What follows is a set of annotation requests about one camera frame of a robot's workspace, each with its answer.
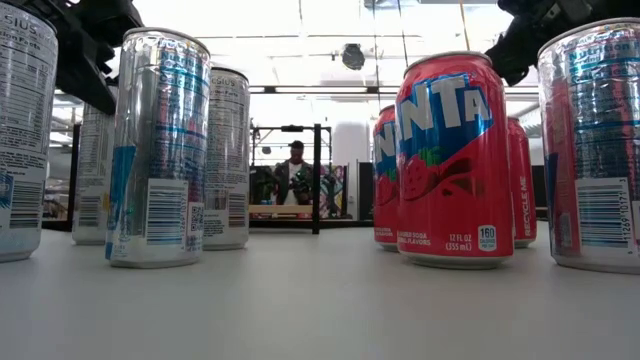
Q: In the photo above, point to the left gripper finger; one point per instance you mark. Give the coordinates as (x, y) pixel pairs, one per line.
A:
(90, 85)

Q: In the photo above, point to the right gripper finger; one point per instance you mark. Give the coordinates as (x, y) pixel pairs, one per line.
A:
(515, 57)

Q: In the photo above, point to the red Fanta strawberry can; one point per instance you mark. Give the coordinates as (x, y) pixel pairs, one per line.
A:
(455, 165)
(522, 185)
(385, 175)

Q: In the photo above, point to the white Celsius tropical vibe can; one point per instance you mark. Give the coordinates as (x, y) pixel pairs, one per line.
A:
(230, 150)

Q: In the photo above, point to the wooden shelf board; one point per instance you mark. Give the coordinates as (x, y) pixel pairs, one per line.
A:
(280, 209)

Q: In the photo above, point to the white blue Celsius can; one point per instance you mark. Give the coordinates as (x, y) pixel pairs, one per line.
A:
(25, 125)

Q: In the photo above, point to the silver blue energy drink can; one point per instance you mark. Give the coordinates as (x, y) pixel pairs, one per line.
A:
(595, 150)
(160, 150)

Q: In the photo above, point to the long ceiling light strip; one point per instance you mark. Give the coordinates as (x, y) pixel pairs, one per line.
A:
(320, 90)

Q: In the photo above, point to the person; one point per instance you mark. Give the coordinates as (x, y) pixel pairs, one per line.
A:
(294, 175)

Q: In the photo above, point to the colourful patterned panel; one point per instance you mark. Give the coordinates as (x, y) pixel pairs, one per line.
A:
(332, 192)

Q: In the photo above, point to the black shelf frame post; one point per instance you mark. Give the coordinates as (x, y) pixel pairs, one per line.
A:
(316, 175)
(72, 165)

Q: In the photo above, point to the black background frame crossbar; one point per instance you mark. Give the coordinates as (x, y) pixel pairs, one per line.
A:
(270, 129)

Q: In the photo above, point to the black table frame rail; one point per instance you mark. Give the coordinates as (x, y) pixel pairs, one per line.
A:
(280, 223)

